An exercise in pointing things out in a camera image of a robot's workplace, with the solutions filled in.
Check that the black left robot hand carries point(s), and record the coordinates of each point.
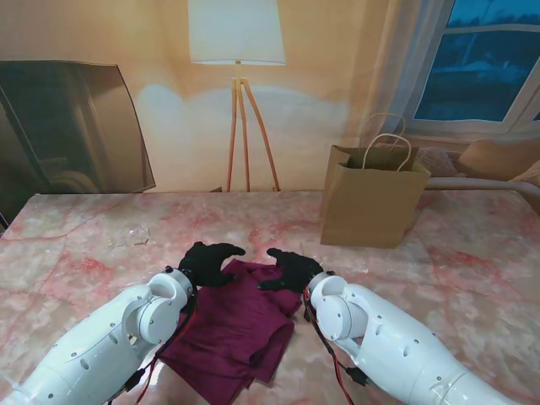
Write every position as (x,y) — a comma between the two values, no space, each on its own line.
(204,266)

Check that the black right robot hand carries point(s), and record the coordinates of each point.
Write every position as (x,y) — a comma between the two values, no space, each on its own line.
(297,270)

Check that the maroon shorts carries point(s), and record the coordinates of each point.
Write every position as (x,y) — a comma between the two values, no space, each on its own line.
(228,333)

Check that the kraft paper bag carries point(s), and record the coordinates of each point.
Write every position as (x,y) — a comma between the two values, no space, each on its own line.
(371,202)

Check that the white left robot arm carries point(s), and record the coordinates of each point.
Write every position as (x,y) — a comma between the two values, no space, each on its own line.
(105,346)

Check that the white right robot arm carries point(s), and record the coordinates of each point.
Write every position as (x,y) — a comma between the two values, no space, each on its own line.
(388,337)

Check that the knitted beige pillow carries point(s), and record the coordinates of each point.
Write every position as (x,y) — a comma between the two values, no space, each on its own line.
(439,162)

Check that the dark framed mirror panel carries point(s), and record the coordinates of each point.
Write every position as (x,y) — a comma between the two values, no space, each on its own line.
(63,126)

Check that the smooth beige cushion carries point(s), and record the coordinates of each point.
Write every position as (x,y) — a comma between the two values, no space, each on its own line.
(493,158)

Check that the sheer beige curtain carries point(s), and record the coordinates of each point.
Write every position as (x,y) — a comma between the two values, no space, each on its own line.
(396,63)

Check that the white shade tripod floor lamp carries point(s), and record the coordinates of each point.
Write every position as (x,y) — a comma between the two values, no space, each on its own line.
(236,34)

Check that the white framed window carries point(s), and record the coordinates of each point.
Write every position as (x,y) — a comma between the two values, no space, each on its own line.
(476,71)

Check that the beige sofa frame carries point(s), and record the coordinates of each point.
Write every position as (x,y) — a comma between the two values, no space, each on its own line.
(472,183)

